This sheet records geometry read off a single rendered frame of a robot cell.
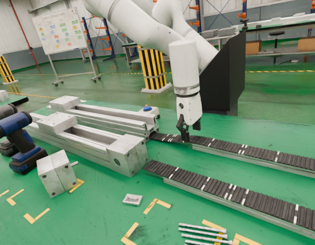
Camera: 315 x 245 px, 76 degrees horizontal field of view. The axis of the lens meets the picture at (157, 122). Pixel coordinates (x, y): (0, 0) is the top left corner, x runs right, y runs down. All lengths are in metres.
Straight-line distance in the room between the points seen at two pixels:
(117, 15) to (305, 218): 0.68
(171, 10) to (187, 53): 0.53
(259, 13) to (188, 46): 7.61
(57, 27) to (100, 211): 6.31
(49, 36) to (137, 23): 6.34
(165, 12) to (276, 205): 0.94
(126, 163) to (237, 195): 0.33
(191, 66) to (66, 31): 6.03
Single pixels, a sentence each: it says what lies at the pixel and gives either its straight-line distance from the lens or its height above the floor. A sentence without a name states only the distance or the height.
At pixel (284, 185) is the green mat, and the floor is 0.78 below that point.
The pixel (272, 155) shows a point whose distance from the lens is 0.68.
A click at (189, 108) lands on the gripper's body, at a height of 0.96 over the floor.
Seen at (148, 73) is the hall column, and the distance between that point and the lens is 4.11.
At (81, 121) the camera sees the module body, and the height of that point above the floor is 0.81.
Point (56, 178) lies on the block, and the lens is 0.72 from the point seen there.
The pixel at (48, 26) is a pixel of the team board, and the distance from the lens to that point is 6.89.
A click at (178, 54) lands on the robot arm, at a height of 1.12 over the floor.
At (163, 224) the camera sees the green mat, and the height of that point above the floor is 0.78.
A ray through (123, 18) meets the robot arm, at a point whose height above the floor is 1.24.
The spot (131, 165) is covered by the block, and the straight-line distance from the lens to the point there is 0.67.
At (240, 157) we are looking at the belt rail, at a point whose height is 0.79.
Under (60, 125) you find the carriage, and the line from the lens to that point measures 0.96.
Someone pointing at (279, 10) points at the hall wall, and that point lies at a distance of 8.10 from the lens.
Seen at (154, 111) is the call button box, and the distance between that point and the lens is 0.99.
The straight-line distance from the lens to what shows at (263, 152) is 0.69.
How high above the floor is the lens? 1.21
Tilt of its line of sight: 26 degrees down
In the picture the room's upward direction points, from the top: 11 degrees counter-clockwise
